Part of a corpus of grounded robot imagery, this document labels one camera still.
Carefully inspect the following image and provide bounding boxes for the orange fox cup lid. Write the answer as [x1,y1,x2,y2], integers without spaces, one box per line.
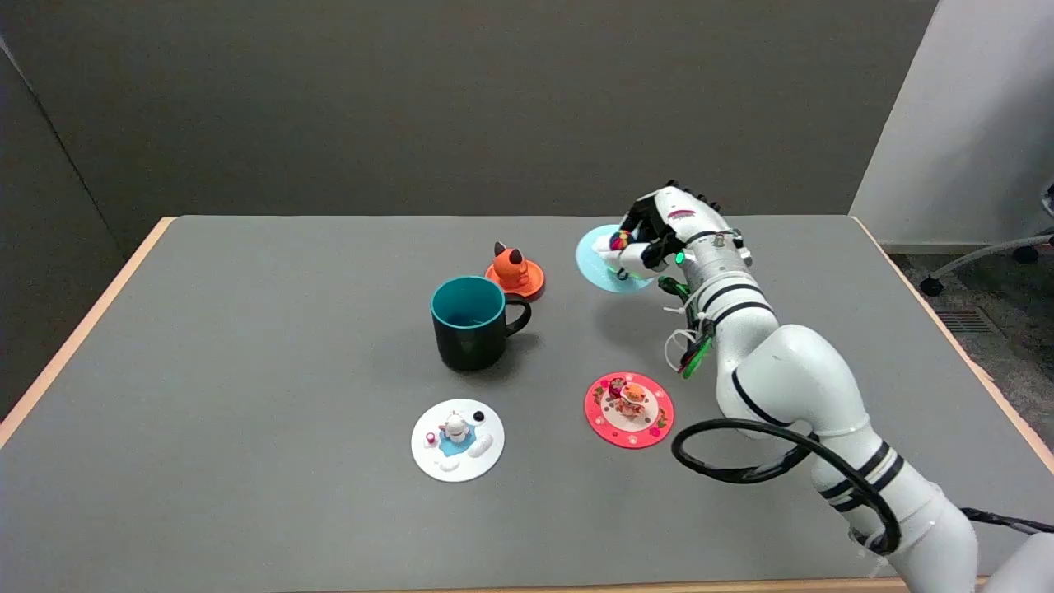
[484,241,546,302]

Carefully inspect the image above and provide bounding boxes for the sky blue balloon cup lid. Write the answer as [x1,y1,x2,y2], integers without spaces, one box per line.
[575,224,660,295]

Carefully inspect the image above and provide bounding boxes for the metal floor vent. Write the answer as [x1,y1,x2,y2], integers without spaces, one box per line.
[935,309,1002,335]

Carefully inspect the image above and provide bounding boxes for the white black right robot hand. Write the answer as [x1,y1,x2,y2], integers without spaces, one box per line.
[605,180,734,278]

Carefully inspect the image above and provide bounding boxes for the thick black looping cable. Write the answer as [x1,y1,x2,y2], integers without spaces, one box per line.
[671,418,903,557]

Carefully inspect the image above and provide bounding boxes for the thin black cable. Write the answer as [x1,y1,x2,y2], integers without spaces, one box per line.
[959,507,1054,536]

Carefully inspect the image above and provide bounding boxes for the green white wire bundle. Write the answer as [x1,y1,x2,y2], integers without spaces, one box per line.
[657,276,717,381]

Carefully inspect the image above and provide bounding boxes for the black mug teal inside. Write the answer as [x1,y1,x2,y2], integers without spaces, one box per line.
[430,276,533,373]

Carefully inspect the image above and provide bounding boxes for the white polar bear cup lid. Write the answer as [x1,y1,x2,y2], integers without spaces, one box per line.
[411,399,506,483]

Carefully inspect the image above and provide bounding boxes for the red cat cup lid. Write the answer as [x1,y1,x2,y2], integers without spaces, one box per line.
[584,372,675,450]

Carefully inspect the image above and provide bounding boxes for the grey office chair base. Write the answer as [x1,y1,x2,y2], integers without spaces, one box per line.
[920,185,1054,297]

